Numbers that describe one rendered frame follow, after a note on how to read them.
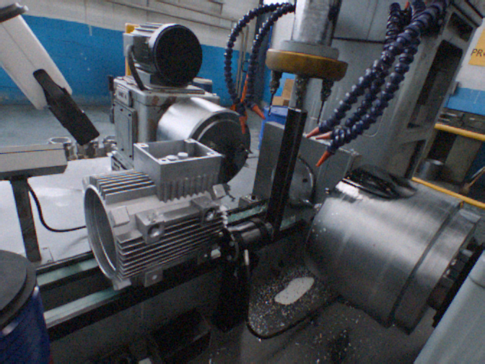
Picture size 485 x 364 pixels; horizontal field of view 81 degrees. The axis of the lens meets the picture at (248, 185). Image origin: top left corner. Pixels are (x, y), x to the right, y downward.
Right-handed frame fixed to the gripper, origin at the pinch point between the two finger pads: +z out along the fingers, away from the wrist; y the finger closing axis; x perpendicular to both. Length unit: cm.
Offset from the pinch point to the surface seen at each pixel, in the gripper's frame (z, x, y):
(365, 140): 33, 54, 17
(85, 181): 8.0, -4.4, 0.9
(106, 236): 19.8, -8.0, 0.8
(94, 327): 23.6, -17.2, 13.1
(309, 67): 7.2, 39.9, 12.3
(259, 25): 193, 501, -533
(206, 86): 199, 244, -415
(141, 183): 9.3, 1.9, 8.9
